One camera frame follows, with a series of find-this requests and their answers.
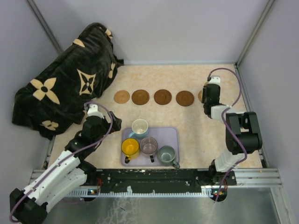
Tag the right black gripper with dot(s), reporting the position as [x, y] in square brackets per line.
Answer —
[203, 94]

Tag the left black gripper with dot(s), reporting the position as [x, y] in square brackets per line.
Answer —
[108, 124]

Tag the light woven rattan coaster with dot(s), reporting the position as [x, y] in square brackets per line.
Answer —
[200, 94]
[121, 96]

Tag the dark brown wooden coaster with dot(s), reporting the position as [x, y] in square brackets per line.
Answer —
[140, 97]
[185, 98]
[162, 97]

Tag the grey green mug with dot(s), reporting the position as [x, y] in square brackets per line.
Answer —
[167, 157]

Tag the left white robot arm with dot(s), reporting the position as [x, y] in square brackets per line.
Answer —
[70, 170]

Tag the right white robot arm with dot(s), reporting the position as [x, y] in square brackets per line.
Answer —
[242, 134]

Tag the white mug blue outside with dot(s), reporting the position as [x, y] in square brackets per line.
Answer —
[140, 129]

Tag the black floral plush blanket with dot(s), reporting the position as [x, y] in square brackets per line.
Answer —
[54, 100]

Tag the purple glass mug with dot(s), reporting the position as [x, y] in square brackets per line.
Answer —
[149, 147]

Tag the lavender plastic tray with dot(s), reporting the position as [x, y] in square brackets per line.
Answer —
[165, 136]

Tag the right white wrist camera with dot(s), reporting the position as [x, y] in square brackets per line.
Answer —
[214, 80]

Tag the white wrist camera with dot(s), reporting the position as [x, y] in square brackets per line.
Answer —
[93, 110]
[214, 80]

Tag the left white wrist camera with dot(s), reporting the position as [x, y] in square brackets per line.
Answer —
[93, 110]

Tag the yellow mug black handle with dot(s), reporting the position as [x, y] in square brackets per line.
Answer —
[131, 149]

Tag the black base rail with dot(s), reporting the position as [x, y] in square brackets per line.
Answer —
[154, 180]

